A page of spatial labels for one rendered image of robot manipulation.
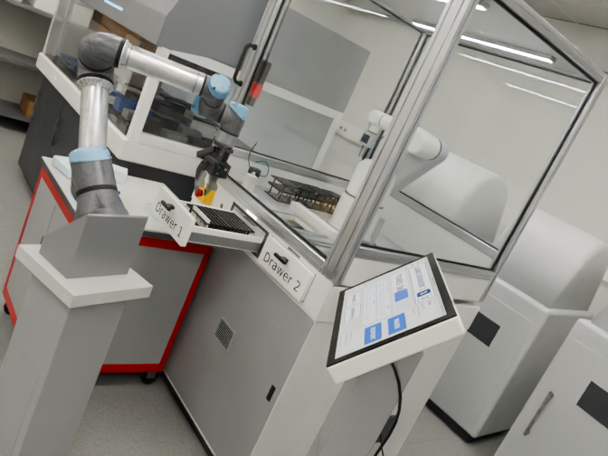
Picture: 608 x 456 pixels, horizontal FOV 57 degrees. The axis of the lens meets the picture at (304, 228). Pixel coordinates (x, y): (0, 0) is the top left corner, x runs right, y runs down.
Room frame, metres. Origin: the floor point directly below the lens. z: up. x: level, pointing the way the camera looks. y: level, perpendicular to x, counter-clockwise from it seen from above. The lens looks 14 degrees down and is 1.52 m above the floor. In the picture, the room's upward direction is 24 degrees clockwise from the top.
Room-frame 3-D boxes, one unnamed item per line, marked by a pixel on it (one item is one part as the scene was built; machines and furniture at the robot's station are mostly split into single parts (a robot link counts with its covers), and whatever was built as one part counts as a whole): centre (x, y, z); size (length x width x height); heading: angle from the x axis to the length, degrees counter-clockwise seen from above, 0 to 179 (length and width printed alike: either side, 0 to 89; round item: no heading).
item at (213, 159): (2.02, 0.39, 1.11); 0.09 x 0.08 x 0.12; 43
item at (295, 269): (1.92, 0.00, 0.87); 0.29 x 0.02 x 0.11; 43
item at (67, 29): (3.63, 1.14, 1.13); 1.78 x 1.14 x 0.45; 43
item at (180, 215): (1.93, 0.45, 0.87); 0.29 x 0.02 x 0.11; 43
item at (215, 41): (3.66, 1.14, 0.89); 1.86 x 1.21 x 1.78; 43
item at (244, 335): (2.45, -0.16, 0.40); 1.03 x 0.95 x 0.80; 43
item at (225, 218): (2.07, 0.31, 0.87); 0.22 x 0.18 x 0.06; 133
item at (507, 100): (2.10, -0.50, 1.52); 0.87 x 0.01 x 0.86; 133
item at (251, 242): (2.08, 0.30, 0.86); 0.40 x 0.26 x 0.06; 133
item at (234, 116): (2.02, 0.39, 1.27); 0.09 x 0.08 x 0.11; 106
